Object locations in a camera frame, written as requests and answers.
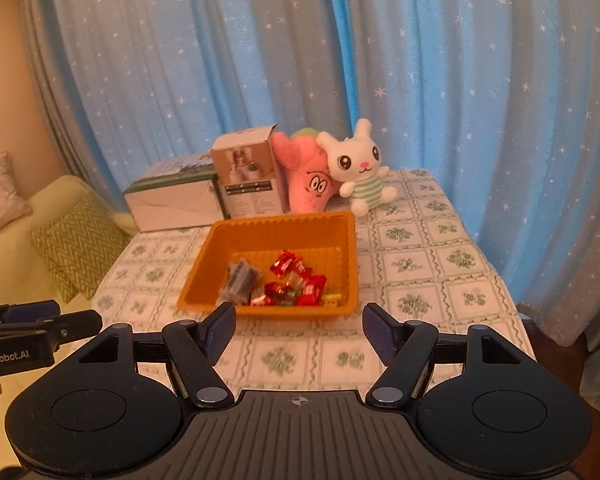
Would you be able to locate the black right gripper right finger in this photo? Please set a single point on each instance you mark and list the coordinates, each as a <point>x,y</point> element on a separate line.
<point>405,348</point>

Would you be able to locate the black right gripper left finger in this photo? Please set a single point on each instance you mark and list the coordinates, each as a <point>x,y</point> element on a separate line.
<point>193,349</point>

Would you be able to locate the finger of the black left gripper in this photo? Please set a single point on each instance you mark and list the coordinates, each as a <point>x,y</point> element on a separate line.
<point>61,328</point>
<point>29,312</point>

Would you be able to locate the clear black seaweed snack packet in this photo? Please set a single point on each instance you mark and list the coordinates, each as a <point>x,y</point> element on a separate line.
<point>242,277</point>

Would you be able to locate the yellow green candy wrapper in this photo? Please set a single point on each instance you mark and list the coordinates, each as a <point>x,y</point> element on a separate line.
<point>331,300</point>

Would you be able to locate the red gold candy packet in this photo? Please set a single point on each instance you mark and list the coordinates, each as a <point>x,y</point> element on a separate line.
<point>274,294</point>

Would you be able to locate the red candy with gold label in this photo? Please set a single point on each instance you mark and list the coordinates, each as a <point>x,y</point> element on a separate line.
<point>312,291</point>

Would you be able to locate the cream sofa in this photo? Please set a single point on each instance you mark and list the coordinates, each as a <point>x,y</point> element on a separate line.
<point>25,278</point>

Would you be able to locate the green zigzag cushion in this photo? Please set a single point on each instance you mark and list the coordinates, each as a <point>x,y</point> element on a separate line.
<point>79,247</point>

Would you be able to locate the green floral tablecloth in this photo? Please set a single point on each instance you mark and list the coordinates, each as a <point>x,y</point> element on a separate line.
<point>415,259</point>

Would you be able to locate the dark red candy wrapper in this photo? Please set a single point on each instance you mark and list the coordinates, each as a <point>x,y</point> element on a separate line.
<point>283,263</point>

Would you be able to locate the clear brown toffee candy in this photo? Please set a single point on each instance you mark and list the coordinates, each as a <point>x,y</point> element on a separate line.
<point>295,280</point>

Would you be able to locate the orange plastic tray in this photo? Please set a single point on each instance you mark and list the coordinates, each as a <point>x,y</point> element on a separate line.
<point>326,242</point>

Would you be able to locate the small red candy wrapper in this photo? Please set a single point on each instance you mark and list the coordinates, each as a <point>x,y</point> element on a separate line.
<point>302,269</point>

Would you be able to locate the white green cardboard box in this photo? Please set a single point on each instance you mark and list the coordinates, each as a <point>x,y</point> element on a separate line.
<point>176,193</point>

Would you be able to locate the brown humidifier product box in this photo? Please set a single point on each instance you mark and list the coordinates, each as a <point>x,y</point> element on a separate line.
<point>251,181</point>

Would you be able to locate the pink star plush toy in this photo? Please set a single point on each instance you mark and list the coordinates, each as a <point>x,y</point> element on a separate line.
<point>310,185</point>

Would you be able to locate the white bunny plush toy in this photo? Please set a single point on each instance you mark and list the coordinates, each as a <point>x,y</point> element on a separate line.
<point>355,163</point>

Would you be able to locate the blue star curtain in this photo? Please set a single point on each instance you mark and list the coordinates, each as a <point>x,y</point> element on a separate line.
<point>498,99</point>

